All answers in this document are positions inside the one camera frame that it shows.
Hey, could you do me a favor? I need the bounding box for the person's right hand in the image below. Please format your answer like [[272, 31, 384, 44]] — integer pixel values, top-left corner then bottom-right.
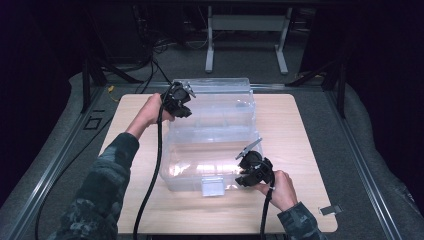
[[253, 169, 300, 213]]

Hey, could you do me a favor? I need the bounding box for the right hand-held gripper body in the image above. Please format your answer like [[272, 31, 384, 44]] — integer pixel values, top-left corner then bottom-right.
[[234, 137, 276, 186]]

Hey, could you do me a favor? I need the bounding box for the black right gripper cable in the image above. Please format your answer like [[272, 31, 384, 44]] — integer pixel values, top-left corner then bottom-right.
[[259, 173, 277, 240]]

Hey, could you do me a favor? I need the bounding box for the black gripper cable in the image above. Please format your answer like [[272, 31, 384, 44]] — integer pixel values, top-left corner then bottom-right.
[[132, 104, 165, 240], [259, 173, 277, 240]]

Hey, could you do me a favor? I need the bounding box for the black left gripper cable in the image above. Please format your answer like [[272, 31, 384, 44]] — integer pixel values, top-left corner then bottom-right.
[[132, 104, 165, 240]]

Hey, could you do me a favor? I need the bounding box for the aluminium floor rail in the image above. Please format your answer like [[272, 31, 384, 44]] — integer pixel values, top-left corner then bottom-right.
[[0, 86, 111, 240], [324, 89, 405, 240]]

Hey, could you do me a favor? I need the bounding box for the small grey flat piece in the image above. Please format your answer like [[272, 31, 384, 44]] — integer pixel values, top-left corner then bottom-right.
[[317, 204, 344, 216]]

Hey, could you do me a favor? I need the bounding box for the person's left hand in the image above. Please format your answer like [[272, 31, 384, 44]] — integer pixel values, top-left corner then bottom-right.
[[129, 92, 176, 135]]

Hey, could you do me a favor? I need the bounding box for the clear plastic tiered storage box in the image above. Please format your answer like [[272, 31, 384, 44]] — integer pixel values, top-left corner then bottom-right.
[[158, 77, 264, 198]]

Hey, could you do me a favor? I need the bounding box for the white metal desk frame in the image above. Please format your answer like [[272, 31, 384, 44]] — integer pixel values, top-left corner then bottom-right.
[[204, 5, 294, 75]]

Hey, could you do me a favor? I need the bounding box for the thin black floor cable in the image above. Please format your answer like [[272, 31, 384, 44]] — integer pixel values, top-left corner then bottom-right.
[[34, 114, 114, 240]]

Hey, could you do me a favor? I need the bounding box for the bundle of black floor cables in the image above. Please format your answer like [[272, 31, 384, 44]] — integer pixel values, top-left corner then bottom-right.
[[131, 4, 209, 94]]

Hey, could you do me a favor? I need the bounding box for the black metal stand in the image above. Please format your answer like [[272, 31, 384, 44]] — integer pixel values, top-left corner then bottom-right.
[[285, 58, 348, 118], [80, 54, 145, 114]]

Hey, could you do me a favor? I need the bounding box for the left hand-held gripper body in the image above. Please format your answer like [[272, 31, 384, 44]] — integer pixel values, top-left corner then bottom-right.
[[160, 79, 197, 118]]

